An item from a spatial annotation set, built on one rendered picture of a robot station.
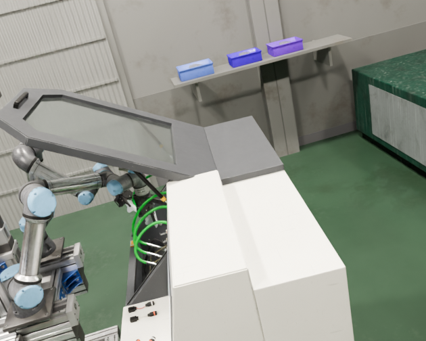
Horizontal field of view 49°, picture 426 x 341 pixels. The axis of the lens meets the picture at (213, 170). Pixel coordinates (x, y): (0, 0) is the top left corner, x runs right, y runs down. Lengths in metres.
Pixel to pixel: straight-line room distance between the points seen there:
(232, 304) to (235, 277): 0.10
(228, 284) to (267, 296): 0.13
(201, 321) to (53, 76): 4.06
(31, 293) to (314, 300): 1.26
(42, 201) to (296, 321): 1.16
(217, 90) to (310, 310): 4.09
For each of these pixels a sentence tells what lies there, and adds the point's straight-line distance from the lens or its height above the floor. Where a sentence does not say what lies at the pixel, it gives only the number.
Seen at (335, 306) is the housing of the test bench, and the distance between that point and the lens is 1.52.
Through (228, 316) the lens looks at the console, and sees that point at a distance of 1.45.
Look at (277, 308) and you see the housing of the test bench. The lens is 1.47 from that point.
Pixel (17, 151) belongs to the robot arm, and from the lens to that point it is 2.63.
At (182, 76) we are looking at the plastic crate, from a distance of 4.78.
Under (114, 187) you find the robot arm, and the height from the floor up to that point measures 1.47.
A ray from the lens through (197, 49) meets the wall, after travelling 5.24.
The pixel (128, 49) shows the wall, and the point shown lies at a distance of 5.16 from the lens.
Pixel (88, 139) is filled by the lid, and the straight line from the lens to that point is 2.07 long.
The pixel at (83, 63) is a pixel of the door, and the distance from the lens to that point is 5.14.
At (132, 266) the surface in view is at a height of 0.95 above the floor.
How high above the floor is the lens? 2.37
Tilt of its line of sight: 25 degrees down
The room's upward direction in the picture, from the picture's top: 13 degrees counter-clockwise
